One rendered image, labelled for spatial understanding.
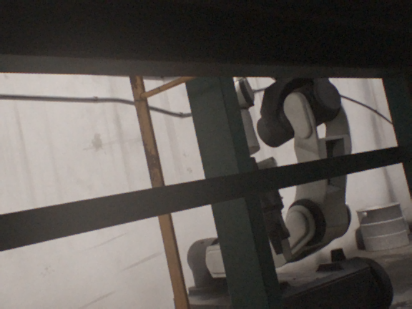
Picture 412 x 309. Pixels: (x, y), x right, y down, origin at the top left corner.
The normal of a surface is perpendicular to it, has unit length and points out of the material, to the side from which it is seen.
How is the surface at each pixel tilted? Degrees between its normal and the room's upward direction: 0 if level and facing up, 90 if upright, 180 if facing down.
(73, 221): 90
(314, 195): 90
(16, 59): 180
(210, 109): 90
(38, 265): 90
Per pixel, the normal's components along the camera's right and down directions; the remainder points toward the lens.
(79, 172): 0.71, -0.21
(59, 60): 0.21, 0.97
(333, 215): 0.62, -0.04
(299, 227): -0.77, 0.11
